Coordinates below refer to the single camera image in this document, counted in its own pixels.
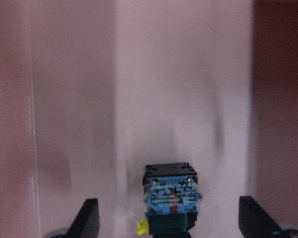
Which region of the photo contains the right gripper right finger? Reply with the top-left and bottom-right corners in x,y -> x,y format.
238,196 -> 281,238

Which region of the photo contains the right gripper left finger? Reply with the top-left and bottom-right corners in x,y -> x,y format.
65,198 -> 100,238

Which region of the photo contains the yellow push button switch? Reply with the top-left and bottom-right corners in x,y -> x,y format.
136,162 -> 202,238

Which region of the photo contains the pink plastic bin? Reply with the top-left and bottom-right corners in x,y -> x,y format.
0,0 -> 298,238

